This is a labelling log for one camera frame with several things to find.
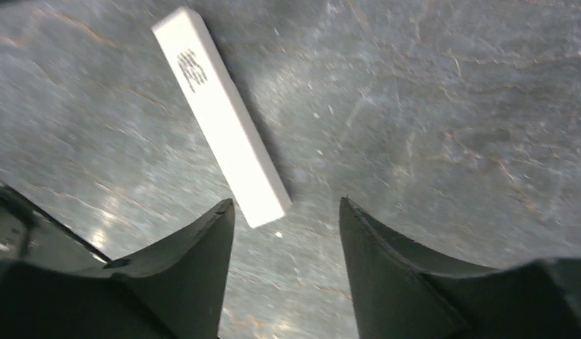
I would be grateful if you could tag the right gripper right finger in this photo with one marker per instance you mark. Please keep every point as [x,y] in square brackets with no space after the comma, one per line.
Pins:
[403,289]

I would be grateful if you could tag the white remote control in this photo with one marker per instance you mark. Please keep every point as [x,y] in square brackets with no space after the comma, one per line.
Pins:
[222,116]

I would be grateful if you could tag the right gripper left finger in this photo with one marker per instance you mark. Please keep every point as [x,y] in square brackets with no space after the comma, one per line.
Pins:
[52,286]

